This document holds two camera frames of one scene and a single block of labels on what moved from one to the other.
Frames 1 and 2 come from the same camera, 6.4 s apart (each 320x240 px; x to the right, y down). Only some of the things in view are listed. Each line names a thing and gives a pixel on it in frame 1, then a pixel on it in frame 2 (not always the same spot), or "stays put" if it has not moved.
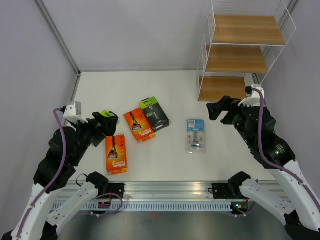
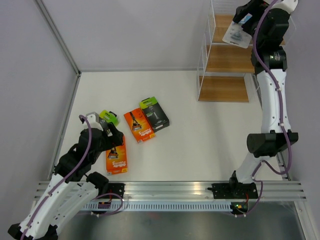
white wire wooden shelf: [243, 40] stays put
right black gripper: [226, 103] to [257, 8]
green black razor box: [110, 120] stays put
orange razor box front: [116, 154] stays put
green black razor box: [154, 113] stays put
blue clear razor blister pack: [195, 136] to [235, 34]
